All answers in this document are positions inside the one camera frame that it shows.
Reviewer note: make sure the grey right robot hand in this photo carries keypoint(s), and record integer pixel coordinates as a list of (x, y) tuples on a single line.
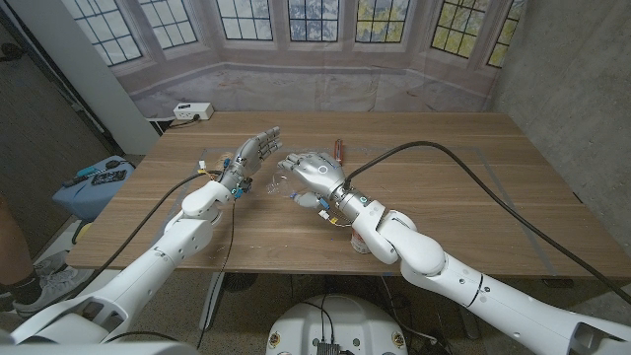
[(320, 172)]

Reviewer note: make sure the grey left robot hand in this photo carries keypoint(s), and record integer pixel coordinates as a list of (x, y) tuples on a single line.
[(249, 155)]

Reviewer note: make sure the clear glass cup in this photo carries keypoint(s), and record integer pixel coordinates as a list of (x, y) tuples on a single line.
[(278, 185)]

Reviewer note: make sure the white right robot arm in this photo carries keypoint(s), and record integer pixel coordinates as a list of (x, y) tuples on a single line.
[(443, 276)]

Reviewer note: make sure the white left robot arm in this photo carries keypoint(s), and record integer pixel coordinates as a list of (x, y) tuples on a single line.
[(162, 256)]

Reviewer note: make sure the red and white tin can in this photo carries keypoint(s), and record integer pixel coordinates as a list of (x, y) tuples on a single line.
[(359, 245)]

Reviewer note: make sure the red pocket knife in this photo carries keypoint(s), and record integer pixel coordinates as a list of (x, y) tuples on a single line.
[(339, 147)]

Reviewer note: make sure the white power strip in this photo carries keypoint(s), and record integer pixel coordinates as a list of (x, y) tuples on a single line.
[(193, 111)]

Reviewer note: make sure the printed window backdrop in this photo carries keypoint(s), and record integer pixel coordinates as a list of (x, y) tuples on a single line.
[(315, 84)]

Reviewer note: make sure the black floor fan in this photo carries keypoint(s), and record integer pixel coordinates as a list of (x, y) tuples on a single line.
[(240, 281)]

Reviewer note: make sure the black flat electronic device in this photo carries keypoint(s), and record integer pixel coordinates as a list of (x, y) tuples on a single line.
[(108, 177)]

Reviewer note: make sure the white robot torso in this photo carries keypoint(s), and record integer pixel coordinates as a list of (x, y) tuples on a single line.
[(340, 320)]

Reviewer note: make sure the grey metal table leg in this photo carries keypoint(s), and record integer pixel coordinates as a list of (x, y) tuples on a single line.
[(468, 320), (212, 301)]

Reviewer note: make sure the yellow round object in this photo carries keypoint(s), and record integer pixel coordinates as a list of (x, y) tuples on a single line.
[(83, 231)]

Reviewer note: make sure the grey and black sneaker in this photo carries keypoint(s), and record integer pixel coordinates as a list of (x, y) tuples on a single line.
[(54, 286)]

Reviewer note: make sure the person's bare leg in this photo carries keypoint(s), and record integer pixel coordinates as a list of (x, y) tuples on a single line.
[(15, 236)]

